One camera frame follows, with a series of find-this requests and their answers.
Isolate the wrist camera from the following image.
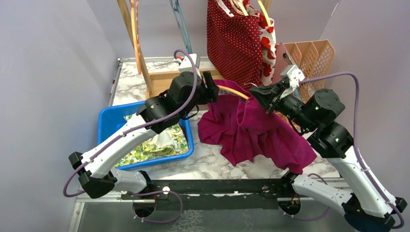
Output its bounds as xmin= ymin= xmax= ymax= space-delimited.
xmin=280 ymin=64 xmax=305 ymax=99
xmin=173 ymin=53 xmax=201 ymax=78

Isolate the magenta pleated skirt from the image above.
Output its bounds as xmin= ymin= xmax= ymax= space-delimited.
xmin=198 ymin=80 xmax=317 ymax=174

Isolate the peach plastic organizer basket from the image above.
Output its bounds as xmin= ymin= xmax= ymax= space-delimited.
xmin=275 ymin=40 xmax=337 ymax=129

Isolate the blue plastic bin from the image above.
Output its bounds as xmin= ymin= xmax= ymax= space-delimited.
xmin=97 ymin=101 xmax=194 ymax=170

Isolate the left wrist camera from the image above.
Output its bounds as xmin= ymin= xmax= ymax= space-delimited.
xmin=173 ymin=53 xmax=201 ymax=78

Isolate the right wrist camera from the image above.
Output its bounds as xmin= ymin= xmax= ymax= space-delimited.
xmin=280 ymin=64 xmax=305 ymax=99

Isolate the grey-blue hanger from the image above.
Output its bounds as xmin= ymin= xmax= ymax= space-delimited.
xmin=169 ymin=0 xmax=192 ymax=54

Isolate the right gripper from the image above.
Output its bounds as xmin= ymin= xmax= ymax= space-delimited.
xmin=250 ymin=79 xmax=318 ymax=132

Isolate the red poppy print skirt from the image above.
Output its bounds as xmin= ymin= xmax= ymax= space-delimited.
xmin=243 ymin=0 xmax=277 ymax=86

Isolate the wooden clothes rack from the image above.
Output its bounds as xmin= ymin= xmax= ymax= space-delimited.
xmin=116 ymin=0 xmax=273 ymax=101

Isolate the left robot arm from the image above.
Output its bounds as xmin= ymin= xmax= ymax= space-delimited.
xmin=69 ymin=71 xmax=219 ymax=199

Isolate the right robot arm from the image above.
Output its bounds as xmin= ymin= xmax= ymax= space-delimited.
xmin=249 ymin=82 xmax=407 ymax=232

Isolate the wooden hanger metal hook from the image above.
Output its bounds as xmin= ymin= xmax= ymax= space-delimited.
xmin=216 ymin=80 xmax=257 ymax=104

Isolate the orange wavy hanger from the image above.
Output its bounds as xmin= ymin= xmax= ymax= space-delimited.
xmin=130 ymin=0 xmax=143 ymax=74

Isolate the lemon print skirt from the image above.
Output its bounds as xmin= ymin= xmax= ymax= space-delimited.
xmin=115 ymin=124 xmax=189 ymax=167

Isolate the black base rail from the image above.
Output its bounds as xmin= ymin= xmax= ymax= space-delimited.
xmin=121 ymin=178 xmax=295 ymax=211

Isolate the pink clipboard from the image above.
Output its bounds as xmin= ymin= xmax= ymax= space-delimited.
xmin=272 ymin=42 xmax=296 ymax=84

